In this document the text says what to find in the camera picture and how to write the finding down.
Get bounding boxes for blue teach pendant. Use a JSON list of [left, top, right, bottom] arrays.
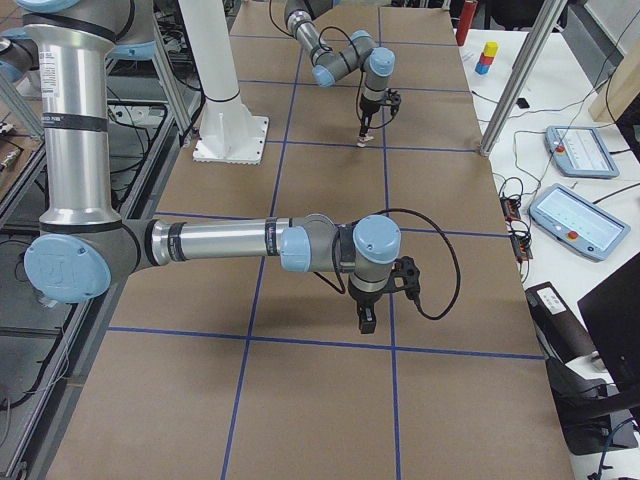
[[545, 126, 620, 179], [529, 184, 631, 261]]

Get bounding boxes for aluminium frame post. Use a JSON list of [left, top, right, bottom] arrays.
[[479, 0, 568, 157]]

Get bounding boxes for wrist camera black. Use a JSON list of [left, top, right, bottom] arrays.
[[384, 89, 402, 118], [389, 256, 421, 305]]

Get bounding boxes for small black box device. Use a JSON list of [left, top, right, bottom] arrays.
[[516, 97, 530, 109]]

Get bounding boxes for near blue teach pendant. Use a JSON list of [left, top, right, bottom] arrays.
[[529, 184, 631, 261]]

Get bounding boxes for red cylinder tube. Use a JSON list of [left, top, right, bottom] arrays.
[[456, 0, 477, 47]]

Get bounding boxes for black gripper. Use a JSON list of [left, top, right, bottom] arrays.
[[349, 288, 383, 334], [358, 97, 379, 137]]

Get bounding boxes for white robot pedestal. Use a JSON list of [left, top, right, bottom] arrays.
[[179, 0, 269, 165]]

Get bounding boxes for far blue teach pendant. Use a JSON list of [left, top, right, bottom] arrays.
[[545, 126, 620, 179]]

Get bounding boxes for black office chair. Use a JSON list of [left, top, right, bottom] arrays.
[[525, 282, 639, 456]]

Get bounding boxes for stacked coloured blocks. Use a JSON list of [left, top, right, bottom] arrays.
[[474, 41, 499, 75]]

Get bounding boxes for black monitor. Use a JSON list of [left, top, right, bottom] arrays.
[[578, 254, 639, 391]]

